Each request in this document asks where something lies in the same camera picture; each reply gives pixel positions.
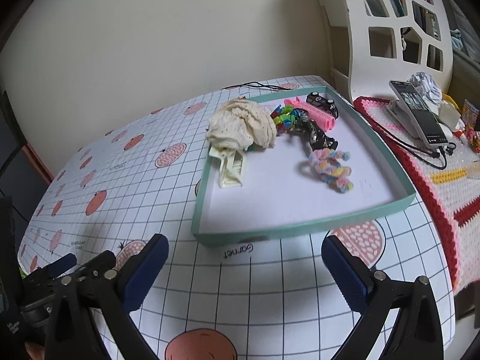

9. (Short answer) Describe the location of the black toy car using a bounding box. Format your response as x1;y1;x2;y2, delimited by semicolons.
306;92;338;119

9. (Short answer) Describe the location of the crumpled white tissue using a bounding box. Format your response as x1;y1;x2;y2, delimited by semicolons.
408;72;443;116

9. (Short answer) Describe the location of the pink hair roller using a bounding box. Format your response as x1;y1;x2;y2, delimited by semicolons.
284;97;336;132

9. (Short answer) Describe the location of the black charging cable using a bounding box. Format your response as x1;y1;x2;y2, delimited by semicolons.
371;117;459;172

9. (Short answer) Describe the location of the cream plastic folding stand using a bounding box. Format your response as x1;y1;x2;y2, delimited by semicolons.
209;146;247;189

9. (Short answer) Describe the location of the black cable on table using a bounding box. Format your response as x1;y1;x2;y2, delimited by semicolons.
224;81;301;93

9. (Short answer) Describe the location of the white lattice shelf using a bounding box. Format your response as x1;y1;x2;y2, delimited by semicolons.
319;0;453;101

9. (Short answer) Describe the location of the colourful block puzzle toy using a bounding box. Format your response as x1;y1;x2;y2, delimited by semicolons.
270;105;295;135

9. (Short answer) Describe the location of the teal white tray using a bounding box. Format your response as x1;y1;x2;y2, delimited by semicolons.
191;85;416;245

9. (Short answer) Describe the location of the cream lace cloth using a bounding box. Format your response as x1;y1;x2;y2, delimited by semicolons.
206;97;277;151

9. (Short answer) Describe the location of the smartphone on stand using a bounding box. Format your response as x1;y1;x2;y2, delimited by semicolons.
386;80;452;150

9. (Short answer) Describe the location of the pomegranate grid tablecloth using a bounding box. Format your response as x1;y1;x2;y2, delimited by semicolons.
16;74;457;360

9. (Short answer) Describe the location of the crochet red white mat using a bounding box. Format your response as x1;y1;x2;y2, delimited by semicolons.
353;97;479;294

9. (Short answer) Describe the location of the black gold action figure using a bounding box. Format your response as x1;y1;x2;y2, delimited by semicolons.
288;108;338;150

